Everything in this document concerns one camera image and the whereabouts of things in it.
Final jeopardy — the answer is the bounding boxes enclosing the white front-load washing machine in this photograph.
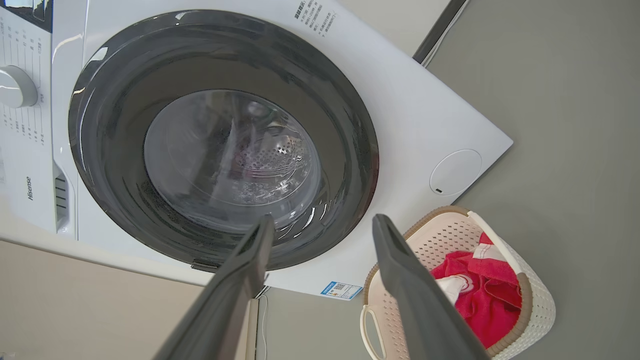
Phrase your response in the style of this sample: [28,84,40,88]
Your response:
[0,0,514,301]

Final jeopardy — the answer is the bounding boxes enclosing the cream perforated laundry basket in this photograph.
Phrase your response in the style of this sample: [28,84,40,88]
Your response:
[359,205,556,360]

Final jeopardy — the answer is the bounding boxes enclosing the dark skirting board strip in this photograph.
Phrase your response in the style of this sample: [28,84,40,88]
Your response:
[412,0,470,65]

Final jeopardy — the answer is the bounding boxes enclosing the white power cable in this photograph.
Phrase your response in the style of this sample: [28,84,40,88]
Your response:
[255,294,270,360]

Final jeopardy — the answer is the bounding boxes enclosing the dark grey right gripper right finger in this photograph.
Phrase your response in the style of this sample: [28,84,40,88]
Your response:
[372,214,492,360]

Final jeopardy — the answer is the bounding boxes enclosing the blue and white energy sticker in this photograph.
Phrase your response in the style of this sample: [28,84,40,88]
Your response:
[320,281,364,301]

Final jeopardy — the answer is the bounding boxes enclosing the dark round washing machine door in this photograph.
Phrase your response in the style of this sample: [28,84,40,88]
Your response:
[68,9,380,273]

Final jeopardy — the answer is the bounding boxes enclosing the red and white garment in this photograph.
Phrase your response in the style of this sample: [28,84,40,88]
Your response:
[429,232,523,349]

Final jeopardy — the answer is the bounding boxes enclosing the grey washing machine control knob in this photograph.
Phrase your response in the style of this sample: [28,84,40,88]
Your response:
[0,65,39,109]

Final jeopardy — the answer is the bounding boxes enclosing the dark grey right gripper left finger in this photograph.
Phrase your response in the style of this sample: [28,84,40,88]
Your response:
[152,215,275,360]

